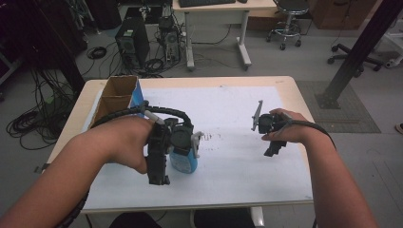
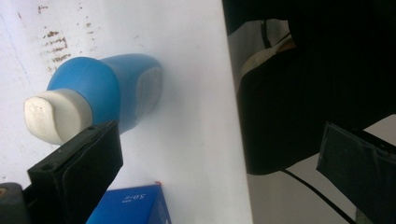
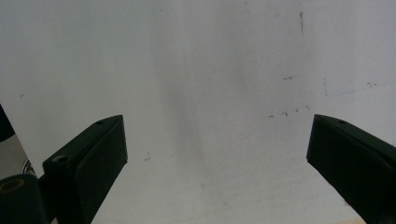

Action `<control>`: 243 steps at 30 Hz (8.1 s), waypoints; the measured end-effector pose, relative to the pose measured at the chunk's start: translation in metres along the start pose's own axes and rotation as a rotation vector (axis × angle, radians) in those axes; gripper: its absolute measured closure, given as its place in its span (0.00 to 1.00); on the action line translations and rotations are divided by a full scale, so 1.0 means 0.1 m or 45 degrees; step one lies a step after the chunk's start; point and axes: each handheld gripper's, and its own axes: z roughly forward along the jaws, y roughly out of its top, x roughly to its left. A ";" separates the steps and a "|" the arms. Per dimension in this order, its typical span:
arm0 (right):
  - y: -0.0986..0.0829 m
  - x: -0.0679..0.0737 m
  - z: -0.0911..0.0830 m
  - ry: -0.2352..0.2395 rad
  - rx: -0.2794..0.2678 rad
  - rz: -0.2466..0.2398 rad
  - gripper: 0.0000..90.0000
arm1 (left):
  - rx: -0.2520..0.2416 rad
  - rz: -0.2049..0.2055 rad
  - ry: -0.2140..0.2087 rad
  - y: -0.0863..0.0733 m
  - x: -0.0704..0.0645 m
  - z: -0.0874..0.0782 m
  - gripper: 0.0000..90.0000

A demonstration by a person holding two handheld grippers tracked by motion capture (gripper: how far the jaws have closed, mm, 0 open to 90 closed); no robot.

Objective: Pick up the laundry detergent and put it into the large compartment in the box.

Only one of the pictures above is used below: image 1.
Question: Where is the bundle of black floor cables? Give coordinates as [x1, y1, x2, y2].
[5, 67, 79, 151]

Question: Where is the white table leg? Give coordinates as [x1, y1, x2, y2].
[249, 206, 266, 228]

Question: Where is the dark curtain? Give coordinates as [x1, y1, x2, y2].
[0, 0, 89, 96]

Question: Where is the open computer case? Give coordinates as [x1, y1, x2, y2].
[157, 15, 182, 63]

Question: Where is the black office chair base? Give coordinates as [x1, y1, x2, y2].
[326, 43, 385, 79]

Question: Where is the black keyboard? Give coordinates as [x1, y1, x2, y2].
[178, 0, 238, 9]

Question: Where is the brown cardboard box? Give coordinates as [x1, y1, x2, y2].
[87, 75, 146, 129]

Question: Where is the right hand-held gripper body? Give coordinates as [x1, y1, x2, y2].
[251, 100, 289, 144]

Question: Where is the grey floor mat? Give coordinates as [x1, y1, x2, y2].
[296, 80, 382, 134]

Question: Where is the blue bottle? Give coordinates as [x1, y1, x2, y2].
[168, 145, 200, 175]

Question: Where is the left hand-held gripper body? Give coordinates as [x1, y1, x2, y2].
[152, 117, 204, 160]

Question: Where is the chrome stool with black seat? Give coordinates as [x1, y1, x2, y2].
[265, 0, 310, 51]

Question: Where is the person's leg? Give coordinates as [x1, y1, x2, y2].
[108, 211, 163, 228]

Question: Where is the white desk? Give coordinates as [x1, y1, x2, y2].
[172, 0, 278, 72]

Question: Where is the person's right hand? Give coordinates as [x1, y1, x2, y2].
[260, 107, 315, 144]

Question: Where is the black metal post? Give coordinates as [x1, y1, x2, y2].
[315, 0, 403, 110]

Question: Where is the wooden cabinet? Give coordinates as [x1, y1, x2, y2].
[308, 0, 378, 31]

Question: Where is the black computer tower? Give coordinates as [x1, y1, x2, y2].
[114, 16, 151, 69]

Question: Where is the black smooth cable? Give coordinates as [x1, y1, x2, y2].
[278, 112, 337, 150]

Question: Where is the person's left hand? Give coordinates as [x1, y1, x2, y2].
[93, 115, 157, 175]

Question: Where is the black corrugated cable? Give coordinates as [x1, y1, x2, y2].
[58, 100, 194, 228]

